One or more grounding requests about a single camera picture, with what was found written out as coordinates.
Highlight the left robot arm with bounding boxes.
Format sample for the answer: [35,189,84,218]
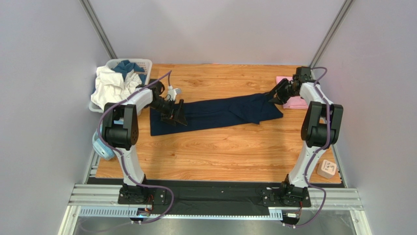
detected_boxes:
[97,81,187,204]

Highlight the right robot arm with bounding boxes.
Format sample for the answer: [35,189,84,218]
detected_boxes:
[266,67,344,206]

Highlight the light blue headphones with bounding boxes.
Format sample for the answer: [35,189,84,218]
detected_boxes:
[92,131,116,161]

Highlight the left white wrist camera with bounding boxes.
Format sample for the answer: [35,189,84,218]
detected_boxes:
[165,86,182,101]

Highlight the navy blue t shirt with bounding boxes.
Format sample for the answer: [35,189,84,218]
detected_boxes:
[150,94,283,136]

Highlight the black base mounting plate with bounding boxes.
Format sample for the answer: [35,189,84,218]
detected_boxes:
[117,180,311,216]

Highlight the blue t shirt in basket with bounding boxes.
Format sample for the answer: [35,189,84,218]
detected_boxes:
[112,60,146,84]

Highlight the white t shirt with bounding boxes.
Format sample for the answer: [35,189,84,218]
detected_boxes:
[91,66,142,110]

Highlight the white laundry basket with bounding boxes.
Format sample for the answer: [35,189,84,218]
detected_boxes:
[89,59,152,113]

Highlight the folded pink t shirt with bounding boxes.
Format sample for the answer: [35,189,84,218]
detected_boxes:
[276,76,308,109]

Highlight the aluminium front rail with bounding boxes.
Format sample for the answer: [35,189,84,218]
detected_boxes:
[59,178,371,235]

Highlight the pink cube power socket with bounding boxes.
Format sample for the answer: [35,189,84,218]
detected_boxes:
[317,160,337,179]

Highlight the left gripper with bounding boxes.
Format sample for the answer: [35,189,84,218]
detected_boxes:
[147,97,187,125]

